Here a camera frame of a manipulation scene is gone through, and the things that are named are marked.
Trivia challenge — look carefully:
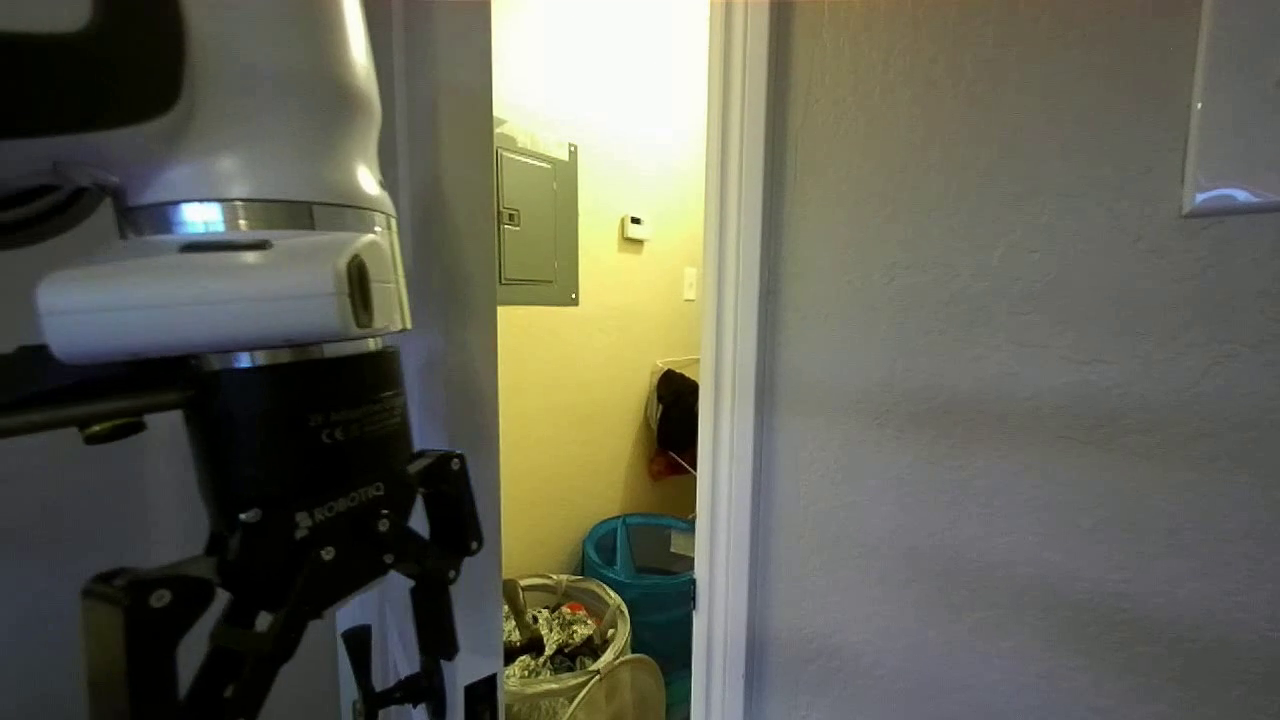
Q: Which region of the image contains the white mesh laundry basket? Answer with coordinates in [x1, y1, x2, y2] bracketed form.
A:
[498, 576, 669, 720]

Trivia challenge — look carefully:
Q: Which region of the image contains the white door frame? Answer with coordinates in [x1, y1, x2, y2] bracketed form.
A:
[690, 0, 770, 720]

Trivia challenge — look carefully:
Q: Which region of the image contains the blue trash bin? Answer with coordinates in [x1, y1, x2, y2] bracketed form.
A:
[580, 511, 695, 720]

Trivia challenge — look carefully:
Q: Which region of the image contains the white panel door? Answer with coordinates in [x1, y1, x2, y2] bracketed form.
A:
[0, 0, 498, 720]

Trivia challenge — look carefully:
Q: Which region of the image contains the white wall thermostat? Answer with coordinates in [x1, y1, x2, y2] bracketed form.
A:
[618, 211, 652, 244]

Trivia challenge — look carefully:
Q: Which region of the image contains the grey electrical panel box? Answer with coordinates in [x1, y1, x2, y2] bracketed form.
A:
[494, 134, 580, 302]

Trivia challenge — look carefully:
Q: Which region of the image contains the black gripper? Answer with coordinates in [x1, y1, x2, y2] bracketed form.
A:
[82, 349, 485, 720]

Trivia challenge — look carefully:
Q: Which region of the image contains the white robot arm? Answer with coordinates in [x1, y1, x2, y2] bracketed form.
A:
[0, 0, 479, 720]

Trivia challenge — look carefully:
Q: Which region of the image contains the black hanging bag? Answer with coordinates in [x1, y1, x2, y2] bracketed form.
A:
[652, 367, 699, 476]

